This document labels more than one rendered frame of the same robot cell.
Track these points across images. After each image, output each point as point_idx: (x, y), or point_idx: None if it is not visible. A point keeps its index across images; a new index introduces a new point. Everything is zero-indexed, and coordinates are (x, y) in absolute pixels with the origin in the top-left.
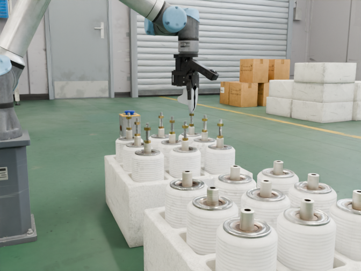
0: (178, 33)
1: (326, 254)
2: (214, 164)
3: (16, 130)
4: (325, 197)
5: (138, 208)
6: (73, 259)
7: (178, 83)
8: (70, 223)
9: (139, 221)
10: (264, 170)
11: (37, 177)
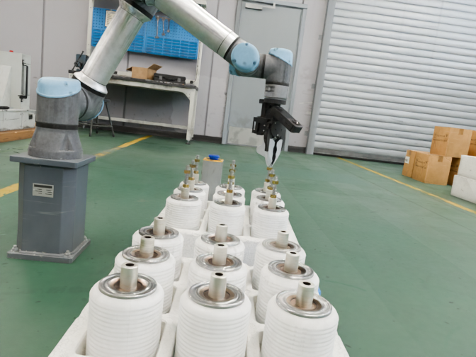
0: (264, 76)
1: (213, 346)
2: (257, 226)
3: (71, 152)
4: (290, 283)
5: None
6: (81, 289)
7: (258, 131)
8: (115, 256)
9: None
10: (270, 239)
11: (134, 209)
